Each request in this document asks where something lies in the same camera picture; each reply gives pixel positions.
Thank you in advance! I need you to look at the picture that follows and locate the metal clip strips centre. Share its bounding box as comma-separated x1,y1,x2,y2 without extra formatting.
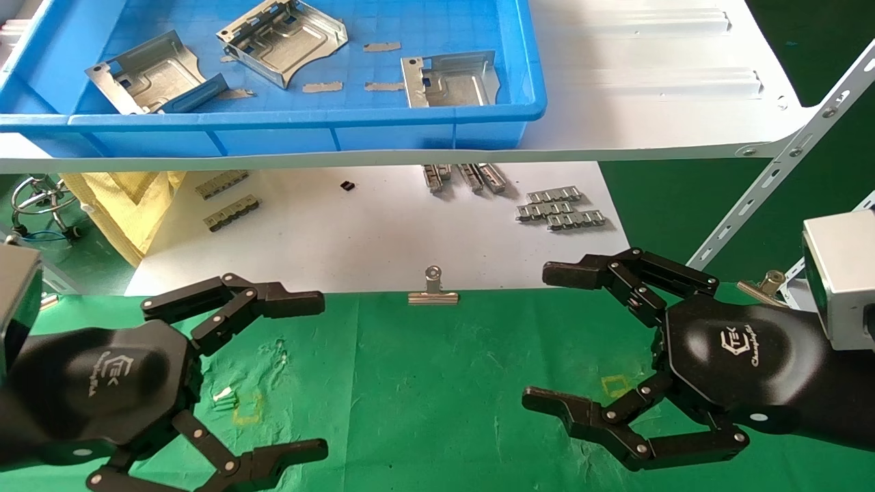
477,163,508,194

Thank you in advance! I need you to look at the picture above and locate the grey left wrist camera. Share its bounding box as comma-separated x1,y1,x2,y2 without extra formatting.
0,245,43,373

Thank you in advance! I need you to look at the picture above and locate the green table cloth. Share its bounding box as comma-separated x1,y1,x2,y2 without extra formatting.
0,280,875,492

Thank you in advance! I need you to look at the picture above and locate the grey metal base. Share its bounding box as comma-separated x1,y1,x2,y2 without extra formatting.
0,236,77,296

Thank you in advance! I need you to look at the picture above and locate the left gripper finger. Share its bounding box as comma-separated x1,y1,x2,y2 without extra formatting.
140,273,326,356

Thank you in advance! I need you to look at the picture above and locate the galvanised sheet metal bracket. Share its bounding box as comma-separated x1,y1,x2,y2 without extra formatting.
216,0,349,90
85,30,230,115
401,50,501,109

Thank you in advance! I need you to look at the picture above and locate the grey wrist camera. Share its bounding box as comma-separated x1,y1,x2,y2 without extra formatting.
801,208,875,351
0,245,43,373

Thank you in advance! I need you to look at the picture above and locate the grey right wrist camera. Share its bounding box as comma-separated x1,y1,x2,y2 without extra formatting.
801,208,875,351

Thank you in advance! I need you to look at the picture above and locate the yellow woven bag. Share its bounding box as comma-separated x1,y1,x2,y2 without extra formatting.
60,171,187,267

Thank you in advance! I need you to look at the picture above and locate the white metal shelf board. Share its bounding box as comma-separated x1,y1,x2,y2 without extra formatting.
0,0,814,174

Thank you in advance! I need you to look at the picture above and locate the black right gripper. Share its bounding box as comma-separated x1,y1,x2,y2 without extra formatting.
522,247,835,472

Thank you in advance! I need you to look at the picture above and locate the blue plastic bin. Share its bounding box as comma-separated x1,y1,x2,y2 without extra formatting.
0,0,548,159

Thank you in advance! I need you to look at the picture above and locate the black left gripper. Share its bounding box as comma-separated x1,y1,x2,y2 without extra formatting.
10,318,329,492

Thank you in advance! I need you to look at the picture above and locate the dark toothed metal strip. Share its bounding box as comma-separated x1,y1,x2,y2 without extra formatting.
203,195,262,233
195,171,250,200

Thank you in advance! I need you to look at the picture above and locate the chrome wire ring stand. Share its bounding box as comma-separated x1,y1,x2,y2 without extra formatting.
10,174,86,236

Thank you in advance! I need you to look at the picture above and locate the silver toothed metal strip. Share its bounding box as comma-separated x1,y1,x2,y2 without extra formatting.
525,187,583,204
515,200,575,222
546,210,608,232

